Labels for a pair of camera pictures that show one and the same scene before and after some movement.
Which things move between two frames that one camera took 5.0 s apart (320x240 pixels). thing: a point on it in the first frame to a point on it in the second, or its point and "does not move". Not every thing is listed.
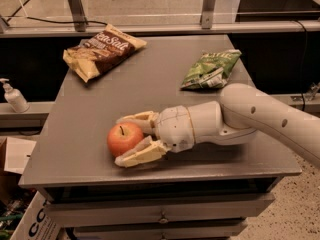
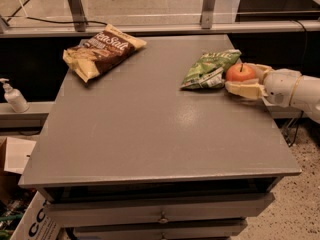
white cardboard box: (35, 224) does not move
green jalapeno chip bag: (212, 70) does not move
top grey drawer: (83, 212) does not move
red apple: (121, 136) to (239, 72)
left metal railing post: (76, 7) does not move
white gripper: (173, 127) to (279, 86)
